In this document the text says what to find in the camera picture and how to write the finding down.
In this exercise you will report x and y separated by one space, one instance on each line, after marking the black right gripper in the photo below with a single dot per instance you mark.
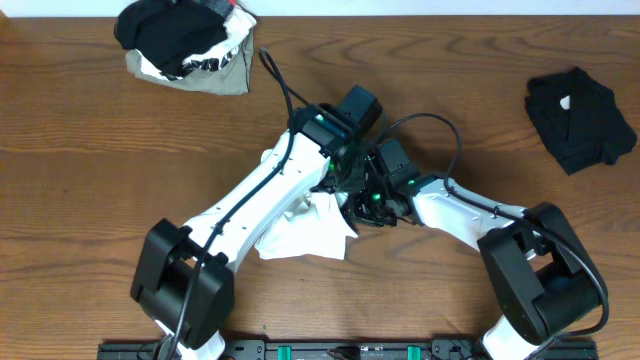
359 212

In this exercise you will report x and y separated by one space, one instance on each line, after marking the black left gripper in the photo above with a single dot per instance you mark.
335 183

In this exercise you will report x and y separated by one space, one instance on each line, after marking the white printed t-shirt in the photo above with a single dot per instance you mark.
312 225

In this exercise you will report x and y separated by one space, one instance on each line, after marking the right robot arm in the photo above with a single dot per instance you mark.
546 284

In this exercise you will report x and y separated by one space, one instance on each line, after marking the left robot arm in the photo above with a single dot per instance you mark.
184 279

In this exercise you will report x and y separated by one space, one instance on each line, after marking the white black-print garment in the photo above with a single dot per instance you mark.
220 50

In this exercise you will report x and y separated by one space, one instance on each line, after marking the black garment right side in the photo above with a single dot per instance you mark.
577 120

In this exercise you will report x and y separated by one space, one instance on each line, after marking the black folded garment on pile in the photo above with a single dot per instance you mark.
140 17

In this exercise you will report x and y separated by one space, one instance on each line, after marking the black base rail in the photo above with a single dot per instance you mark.
442 349

